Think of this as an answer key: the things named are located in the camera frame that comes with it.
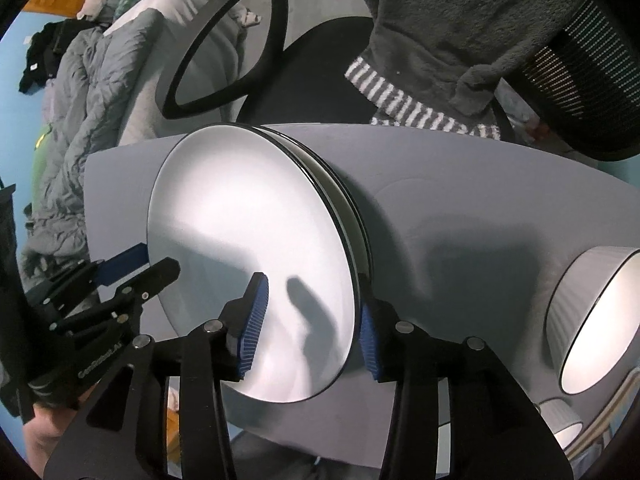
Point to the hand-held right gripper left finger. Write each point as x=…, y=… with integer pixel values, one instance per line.
x=252, y=325

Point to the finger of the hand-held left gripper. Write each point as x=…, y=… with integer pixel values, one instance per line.
x=160, y=272
x=125, y=262

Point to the light grey blanket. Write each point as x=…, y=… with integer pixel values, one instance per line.
x=210, y=25

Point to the lime green cloth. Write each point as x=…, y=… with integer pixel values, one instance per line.
x=42, y=145

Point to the grey quilted comforter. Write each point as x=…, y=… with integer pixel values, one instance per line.
x=90, y=110

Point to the black clothing pile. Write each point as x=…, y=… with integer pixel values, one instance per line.
x=45, y=50

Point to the person's left forearm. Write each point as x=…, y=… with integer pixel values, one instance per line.
x=42, y=437

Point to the white ribbed bowl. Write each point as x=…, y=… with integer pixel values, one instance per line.
x=562, y=417
x=570, y=300

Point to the black office chair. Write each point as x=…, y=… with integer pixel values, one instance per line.
x=300, y=80

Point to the tan wooden frame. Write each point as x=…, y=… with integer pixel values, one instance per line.
x=602, y=422

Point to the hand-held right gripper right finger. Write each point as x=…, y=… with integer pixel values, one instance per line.
x=369, y=345

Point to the grey fleece robe striped trim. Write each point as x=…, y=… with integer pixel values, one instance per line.
x=450, y=35

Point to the white black-rimmed plate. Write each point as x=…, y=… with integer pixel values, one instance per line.
x=361, y=230
x=327, y=182
x=240, y=200

